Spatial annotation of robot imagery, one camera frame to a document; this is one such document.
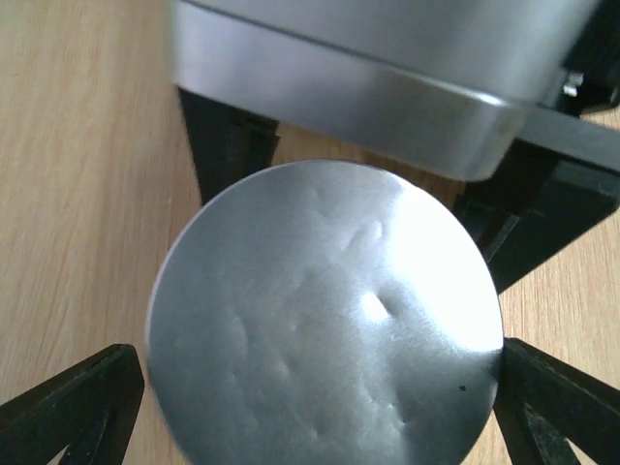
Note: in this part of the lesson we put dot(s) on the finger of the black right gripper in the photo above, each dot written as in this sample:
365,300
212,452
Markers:
227,143

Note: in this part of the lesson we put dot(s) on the round white lid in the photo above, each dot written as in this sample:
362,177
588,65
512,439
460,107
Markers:
324,312

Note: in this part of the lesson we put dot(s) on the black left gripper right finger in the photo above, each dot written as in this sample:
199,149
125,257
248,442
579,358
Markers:
543,406

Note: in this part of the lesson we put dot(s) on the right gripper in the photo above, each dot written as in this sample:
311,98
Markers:
560,177

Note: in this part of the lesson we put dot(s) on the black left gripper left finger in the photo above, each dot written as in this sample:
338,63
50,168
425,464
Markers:
84,415

